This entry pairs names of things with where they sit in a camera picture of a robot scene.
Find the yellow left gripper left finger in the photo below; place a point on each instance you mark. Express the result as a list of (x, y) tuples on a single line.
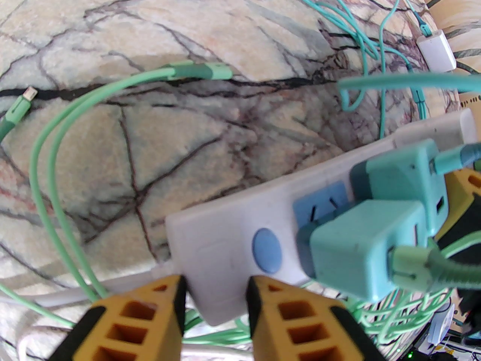
[(131, 325)]

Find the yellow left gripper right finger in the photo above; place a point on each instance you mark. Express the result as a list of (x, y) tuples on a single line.
[(300, 329)]

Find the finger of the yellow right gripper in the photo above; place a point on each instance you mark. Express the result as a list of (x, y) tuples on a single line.
[(466, 201)]

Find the teal USB charger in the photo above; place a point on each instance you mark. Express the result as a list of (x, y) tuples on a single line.
[(398, 171), (349, 246)]

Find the white power strip blue sockets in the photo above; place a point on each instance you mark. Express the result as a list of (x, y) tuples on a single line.
[(214, 246)]

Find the white USB charger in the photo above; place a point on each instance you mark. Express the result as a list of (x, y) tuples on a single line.
[(436, 53)]

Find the light blue kitchen timer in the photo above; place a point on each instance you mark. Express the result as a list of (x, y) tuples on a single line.
[(443, 325)]

